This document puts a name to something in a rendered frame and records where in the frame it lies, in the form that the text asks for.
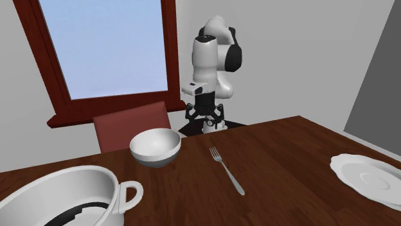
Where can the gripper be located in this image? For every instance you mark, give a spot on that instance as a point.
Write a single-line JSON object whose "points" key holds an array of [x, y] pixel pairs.
{"points": [[205, 101]]}

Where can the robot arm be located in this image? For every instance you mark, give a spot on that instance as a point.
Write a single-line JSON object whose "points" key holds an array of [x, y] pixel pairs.
{"points": [[205, 59]]}

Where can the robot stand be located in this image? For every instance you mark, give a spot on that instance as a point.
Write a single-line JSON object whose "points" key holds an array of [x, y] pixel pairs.
{"points": [[192, 127]]}

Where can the white bowl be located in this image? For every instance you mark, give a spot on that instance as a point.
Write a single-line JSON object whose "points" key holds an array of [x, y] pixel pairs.
{"points": [[155, 145]]}

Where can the silver fork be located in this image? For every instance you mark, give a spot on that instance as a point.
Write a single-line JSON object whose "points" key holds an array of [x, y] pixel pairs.
{"points": [[230, 175]]}

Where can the red chair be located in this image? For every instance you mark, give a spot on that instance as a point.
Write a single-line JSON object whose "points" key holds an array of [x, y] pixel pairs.
{"points": [[128, 128]]}

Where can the brown wooden table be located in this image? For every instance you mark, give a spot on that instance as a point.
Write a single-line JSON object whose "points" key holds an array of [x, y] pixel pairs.
{"points": [[282, 156]]}

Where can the red-framed window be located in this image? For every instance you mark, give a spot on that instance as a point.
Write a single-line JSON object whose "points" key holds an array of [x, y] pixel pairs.
{"points": [[106, 47]]}

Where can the white plate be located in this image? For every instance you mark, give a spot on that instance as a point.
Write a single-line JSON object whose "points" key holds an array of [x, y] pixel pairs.
{"points": [[369, 180]]}

